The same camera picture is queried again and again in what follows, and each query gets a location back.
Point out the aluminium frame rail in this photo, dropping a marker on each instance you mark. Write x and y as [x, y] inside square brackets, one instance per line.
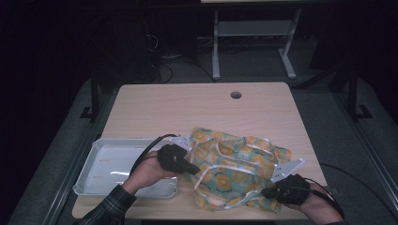
[366, 140]
[78, 156]

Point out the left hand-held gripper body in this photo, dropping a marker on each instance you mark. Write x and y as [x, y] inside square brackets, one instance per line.
[172, 157]

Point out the orange fruit print cloth bag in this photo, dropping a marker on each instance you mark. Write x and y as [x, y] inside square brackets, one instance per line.
[234, 175]

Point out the black metal stand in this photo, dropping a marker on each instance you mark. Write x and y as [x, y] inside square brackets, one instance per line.
[353, 93]
[94, 93]

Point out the white metal table frame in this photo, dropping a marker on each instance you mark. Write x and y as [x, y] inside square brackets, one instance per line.
[250, 28]

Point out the white plastic tray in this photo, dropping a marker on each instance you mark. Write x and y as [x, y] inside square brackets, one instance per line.
[109, 162]

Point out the person's left hand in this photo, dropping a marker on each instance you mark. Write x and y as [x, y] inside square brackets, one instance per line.
[145, 173]

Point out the person's right hand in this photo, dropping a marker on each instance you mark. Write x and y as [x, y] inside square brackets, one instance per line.
[319, 206]

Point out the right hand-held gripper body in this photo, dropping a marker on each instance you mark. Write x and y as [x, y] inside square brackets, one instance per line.
[291, 189]

